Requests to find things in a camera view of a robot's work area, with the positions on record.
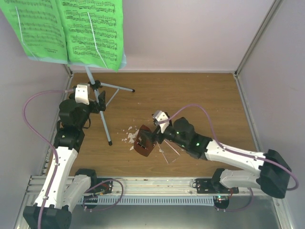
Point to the green sheet music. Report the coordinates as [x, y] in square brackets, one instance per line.
[94, 32]
[38, 26]

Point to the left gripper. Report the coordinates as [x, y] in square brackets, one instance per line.
[101, 102]

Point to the clear metronome cover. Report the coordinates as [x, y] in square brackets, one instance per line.
[169, 151]

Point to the wooden metronome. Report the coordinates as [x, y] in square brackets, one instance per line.
[145, 141]

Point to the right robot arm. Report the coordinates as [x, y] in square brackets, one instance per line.
[265, 171]

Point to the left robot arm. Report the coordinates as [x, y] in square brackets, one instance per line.
[56, 201]

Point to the light blue music stand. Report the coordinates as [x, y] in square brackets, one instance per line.
[96, 85]

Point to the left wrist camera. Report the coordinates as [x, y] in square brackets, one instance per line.
[82, 91]

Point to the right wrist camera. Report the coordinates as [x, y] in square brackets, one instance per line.
[162, 120]

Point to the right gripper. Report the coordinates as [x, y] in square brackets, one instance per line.
[157, 133]

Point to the left green sheet music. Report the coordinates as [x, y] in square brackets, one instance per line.
[38, 26]

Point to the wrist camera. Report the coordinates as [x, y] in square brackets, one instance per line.
[82, 91]
[162, 120]

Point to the grey slotted cable duct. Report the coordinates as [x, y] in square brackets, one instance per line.
[153, 200]

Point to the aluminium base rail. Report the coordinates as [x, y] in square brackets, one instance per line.
[144, 186]

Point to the right green sheet music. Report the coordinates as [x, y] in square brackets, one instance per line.
[94, 32]

